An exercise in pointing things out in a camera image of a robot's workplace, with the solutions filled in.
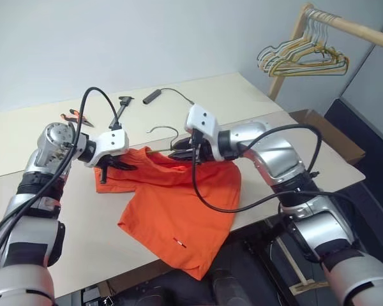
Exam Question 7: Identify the open brown cardboard box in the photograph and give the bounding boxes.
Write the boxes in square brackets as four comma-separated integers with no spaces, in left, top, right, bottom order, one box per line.
[289,108,366,165]

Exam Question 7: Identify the black caliper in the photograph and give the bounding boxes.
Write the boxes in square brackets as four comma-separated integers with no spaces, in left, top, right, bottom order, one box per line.
[110,95,134,128]

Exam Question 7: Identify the orange shirt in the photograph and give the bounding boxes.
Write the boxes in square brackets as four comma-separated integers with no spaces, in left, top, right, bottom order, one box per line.
[94,146,243,281]

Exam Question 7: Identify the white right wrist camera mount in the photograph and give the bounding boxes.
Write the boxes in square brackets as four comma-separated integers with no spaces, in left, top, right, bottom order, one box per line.
[184,103,223,162]

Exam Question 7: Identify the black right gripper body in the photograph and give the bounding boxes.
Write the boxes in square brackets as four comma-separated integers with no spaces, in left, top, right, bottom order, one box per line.
[190,136,216,165]

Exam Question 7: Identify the wooden clothes rack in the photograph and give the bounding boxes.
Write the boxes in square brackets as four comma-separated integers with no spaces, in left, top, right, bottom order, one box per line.
[267,3,383,100]

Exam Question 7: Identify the light wooden floor batten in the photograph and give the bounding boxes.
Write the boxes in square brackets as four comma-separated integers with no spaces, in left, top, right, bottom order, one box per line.
[274,237,326,298]

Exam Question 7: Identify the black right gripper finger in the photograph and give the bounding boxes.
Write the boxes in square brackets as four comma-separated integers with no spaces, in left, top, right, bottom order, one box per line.
[168,148,196,161]
[173,138,195,152]

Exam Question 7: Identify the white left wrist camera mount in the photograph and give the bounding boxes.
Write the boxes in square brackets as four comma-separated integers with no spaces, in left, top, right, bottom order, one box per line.
[82,129,130,168]

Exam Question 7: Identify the flat brown cardboard sheet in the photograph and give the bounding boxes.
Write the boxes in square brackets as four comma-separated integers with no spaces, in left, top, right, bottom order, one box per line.
[95,279,116,297]

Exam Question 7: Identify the dark wire clothes hanger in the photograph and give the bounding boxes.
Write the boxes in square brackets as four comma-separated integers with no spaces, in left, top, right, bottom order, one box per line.
[146,126,180,154]

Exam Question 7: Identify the black adapter with cable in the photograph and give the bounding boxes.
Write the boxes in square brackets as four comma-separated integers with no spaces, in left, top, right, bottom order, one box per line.
[142,87,195,105]

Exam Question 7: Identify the orange black pliers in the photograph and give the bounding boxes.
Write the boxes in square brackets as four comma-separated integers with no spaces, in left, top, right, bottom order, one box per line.
[59,108,95,129]

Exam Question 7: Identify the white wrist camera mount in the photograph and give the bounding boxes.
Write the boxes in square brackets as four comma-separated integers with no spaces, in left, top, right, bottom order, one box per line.
[82,129,130,168]
[184,103,223,162]

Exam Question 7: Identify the bunch of wire hangers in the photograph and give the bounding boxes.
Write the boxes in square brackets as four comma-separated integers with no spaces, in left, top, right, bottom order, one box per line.
[267,9,347,77]

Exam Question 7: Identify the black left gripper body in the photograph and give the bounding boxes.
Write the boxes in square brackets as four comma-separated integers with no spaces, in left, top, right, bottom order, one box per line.
[94,154,126,170]

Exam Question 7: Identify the yellow wire hanger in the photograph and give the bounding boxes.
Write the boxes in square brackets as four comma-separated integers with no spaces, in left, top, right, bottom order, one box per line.
[273,9,351,77]

